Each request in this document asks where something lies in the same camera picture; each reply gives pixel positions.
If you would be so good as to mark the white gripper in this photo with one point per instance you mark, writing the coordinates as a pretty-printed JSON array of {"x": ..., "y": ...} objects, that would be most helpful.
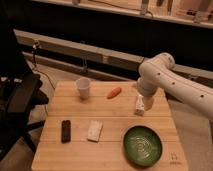
[{"x": 146, "y": 89}]

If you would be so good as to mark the orange pepper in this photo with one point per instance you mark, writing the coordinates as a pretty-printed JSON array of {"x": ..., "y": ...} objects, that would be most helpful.
[{"x": 113, "y": 93}]

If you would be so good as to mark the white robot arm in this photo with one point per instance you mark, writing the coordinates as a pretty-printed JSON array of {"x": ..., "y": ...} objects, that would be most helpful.
[{"x": 156, "y": 73}]

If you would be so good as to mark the white plastic bottle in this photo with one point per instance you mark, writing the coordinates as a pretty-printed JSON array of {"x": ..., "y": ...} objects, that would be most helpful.
[{"x": 139, "y": 106}]

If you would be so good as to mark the green bowl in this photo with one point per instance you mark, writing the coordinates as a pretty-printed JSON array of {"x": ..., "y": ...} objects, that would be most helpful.
[{"x": 142, "y": 146}]

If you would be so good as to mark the white sponge block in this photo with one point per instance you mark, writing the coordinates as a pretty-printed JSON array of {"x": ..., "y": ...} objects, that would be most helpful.
[{"x": 94, "y": 130}]

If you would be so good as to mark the white paper cup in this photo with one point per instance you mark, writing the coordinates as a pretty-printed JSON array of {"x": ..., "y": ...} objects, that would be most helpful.
[{"x": 83, "y": 87}]

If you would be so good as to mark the black remote control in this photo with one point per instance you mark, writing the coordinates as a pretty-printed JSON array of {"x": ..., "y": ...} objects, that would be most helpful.
[{"x": 66, "y": 131}]

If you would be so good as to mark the black office chair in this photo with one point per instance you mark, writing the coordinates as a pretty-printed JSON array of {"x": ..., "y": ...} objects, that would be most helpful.
[{"x": 19, "y": 94}]

